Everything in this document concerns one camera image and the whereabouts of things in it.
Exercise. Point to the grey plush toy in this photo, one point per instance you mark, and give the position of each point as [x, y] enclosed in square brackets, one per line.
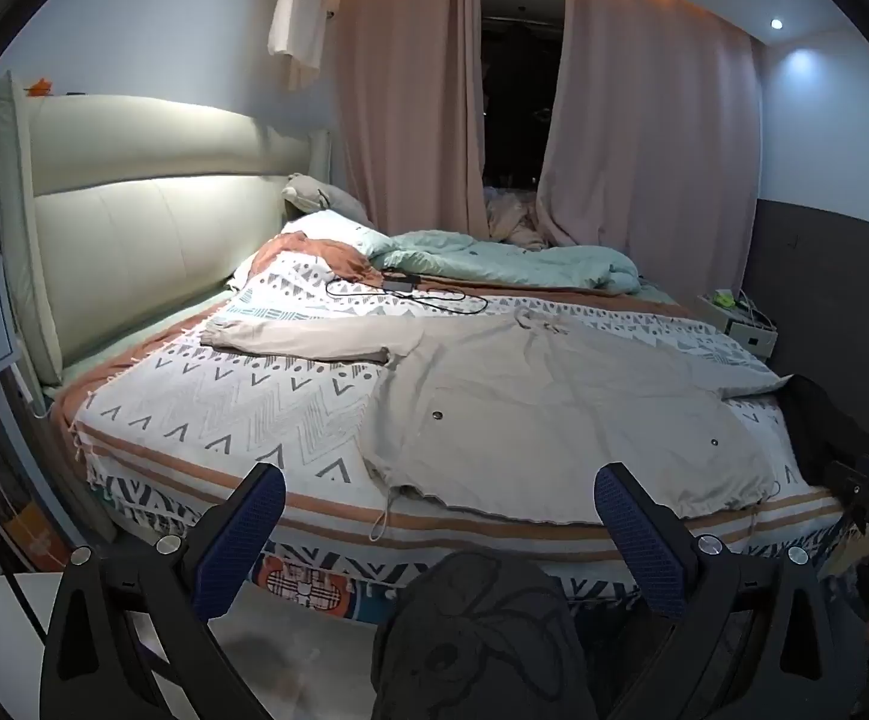
[314, 191]

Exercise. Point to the patterned tasselled blanket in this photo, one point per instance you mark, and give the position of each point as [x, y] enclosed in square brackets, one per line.
[217, 405]

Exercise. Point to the small orange toy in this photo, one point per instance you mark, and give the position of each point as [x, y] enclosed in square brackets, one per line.
[38, 87]

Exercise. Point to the pink cloth pile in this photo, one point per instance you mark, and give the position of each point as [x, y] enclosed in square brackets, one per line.
[513, 221]

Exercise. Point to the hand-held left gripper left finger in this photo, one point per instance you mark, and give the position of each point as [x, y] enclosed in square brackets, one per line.
[243, 532]

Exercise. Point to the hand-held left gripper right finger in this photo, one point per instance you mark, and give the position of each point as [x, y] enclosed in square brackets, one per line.
[641, 532]

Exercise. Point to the mint green duvet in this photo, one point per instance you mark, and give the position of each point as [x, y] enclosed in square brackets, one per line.
[502, 259]

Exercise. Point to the white pillow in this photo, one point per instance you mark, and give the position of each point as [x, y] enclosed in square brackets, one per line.
[322, 226]

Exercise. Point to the dark cloth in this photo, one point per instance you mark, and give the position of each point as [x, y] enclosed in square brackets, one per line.
[824, 420]

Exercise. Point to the beige jacket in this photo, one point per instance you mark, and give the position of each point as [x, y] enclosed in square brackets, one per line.
[554, 405]

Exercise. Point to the orange box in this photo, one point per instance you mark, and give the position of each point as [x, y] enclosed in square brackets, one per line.
[29, 540]

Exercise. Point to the mint green bed sheet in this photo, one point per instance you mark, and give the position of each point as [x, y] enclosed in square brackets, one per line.
[127, 341]

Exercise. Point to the cream padded headboard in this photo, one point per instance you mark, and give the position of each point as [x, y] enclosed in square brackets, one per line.
[142, 240]

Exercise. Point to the white nightstand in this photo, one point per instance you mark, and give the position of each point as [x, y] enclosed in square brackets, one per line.
[742, 330]

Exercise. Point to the white hanging garment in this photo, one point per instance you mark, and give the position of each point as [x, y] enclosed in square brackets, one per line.
[299, 7]

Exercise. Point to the green object on nightstand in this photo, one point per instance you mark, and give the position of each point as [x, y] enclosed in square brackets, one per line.
[723, 298]

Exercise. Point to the black charger brick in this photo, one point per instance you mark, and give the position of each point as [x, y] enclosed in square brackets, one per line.
[401, 282]

